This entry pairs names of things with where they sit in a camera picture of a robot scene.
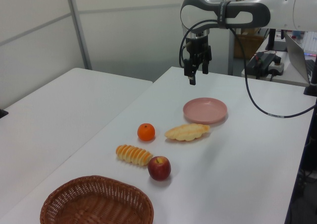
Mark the orange striped ridged bread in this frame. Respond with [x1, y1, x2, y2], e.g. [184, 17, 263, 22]
[115, 144, 154, 168]

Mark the cardboard box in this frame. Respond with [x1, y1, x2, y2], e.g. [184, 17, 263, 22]
[234, 27, 266, 59]

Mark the black monitor stand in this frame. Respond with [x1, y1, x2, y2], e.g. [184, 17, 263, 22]
[268, 29, 288, 53]

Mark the grey emergency stop button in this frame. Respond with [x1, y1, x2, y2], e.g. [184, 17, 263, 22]
[271, 56, 285, 76]

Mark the black electronics box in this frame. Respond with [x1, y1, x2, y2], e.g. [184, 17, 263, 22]
[247, 52, 278, 80]

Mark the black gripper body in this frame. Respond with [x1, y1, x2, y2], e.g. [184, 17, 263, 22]
[186, 37, 211, 66]

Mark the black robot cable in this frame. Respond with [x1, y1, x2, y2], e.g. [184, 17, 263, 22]
[178, 19, 317, 118]

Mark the red apple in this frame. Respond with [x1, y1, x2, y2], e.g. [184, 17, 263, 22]
[147, 156, 172, 181]

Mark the orange mandarin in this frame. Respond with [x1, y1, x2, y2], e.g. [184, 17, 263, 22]
[137, 122, 156, 142]

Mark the brown woven basket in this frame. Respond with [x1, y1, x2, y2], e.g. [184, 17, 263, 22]
[40, 175, 155, 224]

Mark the grey laptop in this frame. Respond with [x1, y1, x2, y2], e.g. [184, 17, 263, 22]
[283, 31, 317, 84]

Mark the pale leaf-shaped bread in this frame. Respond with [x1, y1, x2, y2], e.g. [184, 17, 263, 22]
[164, 123, 211, 142]

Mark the pink plate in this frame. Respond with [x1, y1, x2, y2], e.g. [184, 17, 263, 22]
[183, 97, 228, 124]

